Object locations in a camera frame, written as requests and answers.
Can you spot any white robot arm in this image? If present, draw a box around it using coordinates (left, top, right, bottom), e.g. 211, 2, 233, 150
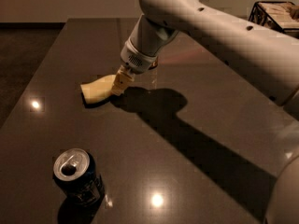
112, 0, 299, 224

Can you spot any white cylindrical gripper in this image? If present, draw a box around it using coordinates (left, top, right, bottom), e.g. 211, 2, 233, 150
111, 38, 158, 96

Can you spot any gold soda can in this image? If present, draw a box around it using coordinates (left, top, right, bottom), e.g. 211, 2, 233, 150
149, 57, 159, 70

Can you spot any black wire napkin basket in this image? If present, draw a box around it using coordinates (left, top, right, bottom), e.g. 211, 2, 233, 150
249, 1, 299, 34

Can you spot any blue pepsi can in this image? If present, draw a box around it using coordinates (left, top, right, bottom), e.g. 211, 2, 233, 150
53, 148, 104, 206

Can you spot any yellow wavy sponge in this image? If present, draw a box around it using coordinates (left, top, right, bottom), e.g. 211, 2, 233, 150
80, 75, 115, 105

